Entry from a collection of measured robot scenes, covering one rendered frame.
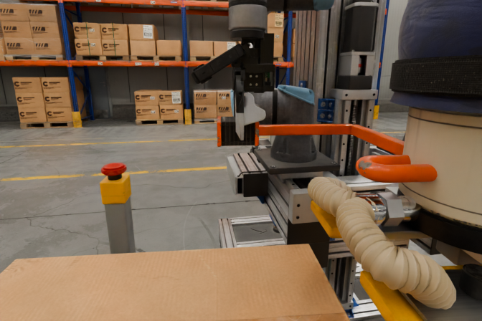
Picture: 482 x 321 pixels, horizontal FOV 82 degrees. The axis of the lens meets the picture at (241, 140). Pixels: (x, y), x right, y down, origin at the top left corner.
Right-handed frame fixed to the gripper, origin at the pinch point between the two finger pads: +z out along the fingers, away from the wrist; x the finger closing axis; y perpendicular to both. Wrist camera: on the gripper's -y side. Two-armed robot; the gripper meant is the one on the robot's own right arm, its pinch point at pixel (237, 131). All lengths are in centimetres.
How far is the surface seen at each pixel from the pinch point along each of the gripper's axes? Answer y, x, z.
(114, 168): -34.6, 20.6, 14.6
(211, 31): -31, 817, -135
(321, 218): 13.0, -17.7, 11.3
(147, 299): -15.7, -19.4, 23.9
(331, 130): 20.4, -1.1, -0.1
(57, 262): -35.5, -8.9, 23.9
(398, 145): 24.7, -17.4, -1.0
